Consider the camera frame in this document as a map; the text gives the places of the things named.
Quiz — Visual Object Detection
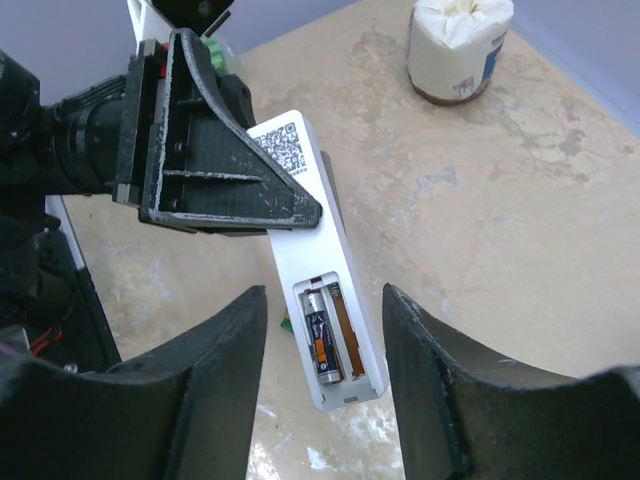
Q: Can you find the battery multipack blue green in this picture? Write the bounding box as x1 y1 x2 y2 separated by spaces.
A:
202 37 241 75

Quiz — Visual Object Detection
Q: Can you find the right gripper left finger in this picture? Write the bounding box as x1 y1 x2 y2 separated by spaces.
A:
1 286 267 479

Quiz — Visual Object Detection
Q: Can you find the white tissue roll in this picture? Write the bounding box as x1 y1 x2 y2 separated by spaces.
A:
407 0 514 106

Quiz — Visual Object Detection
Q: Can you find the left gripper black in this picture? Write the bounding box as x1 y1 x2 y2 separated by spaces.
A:
112 28 322 236

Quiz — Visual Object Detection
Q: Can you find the grey remote control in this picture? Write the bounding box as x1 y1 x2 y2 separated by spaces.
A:
318 150 346 242

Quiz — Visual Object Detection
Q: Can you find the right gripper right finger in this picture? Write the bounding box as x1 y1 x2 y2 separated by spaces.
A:
382 285 639 479

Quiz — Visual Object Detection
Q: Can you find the white remote control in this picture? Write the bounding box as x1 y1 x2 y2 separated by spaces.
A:
249 110 389 412

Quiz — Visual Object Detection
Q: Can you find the black battery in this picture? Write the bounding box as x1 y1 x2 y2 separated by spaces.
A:
301 290 343 385

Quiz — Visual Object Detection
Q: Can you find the green battery centre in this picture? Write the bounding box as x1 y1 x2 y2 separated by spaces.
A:
280 311 293 333

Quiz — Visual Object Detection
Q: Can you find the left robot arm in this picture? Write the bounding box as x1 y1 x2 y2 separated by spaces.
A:
1 28 322 372

